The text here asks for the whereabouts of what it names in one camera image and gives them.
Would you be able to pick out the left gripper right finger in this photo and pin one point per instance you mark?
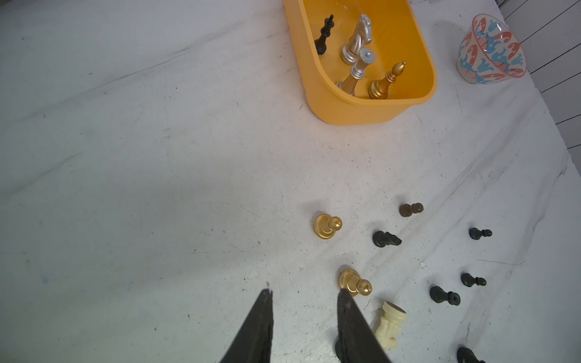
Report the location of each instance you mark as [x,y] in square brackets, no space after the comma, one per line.
[357,339]

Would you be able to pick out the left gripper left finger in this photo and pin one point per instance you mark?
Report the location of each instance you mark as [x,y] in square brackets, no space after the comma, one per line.
[253,342]

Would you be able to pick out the gold pawn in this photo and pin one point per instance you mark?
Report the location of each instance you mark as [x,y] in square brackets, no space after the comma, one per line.
[326,226]
[351,281]

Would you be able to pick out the gold bishop chess piece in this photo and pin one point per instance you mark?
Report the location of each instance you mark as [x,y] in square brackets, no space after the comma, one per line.
[379,89]

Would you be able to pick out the silver gold queen chess piece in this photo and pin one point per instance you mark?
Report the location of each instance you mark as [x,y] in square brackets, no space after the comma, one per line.
[357,71]

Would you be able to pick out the silver knight chess piece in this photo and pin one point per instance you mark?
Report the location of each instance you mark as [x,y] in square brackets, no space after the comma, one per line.
[361,37]

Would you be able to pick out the brown pawn chess piece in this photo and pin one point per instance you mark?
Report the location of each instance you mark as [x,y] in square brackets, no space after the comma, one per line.
[407,210]

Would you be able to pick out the yellow plastic storage box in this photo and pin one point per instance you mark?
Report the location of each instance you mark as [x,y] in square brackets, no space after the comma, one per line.
[396,37]

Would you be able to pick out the red blue patterned bowl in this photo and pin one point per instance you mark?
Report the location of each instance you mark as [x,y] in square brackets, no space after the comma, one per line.
[490,53]

